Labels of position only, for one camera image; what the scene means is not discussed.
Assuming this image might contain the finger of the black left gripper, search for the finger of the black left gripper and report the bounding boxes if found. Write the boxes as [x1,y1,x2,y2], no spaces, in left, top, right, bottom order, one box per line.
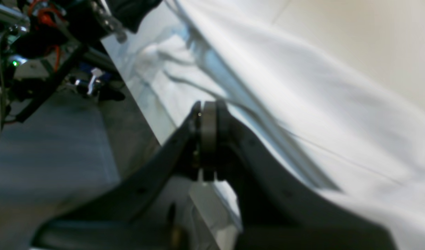
[107,0,162,33]

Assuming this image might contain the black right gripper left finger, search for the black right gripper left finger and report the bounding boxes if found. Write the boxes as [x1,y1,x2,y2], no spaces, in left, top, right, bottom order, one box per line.
[31,101,201,250]

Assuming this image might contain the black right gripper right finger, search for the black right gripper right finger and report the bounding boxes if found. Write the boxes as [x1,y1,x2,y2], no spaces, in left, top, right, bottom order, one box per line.
[202,101,397,250]

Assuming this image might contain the white t-shirt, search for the white t-shirt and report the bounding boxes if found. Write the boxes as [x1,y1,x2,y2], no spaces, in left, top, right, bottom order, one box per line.
[102,0,425,250]

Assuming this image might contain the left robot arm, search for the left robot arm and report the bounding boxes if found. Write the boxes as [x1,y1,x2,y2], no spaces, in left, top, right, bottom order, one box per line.
[0,0,161,126]

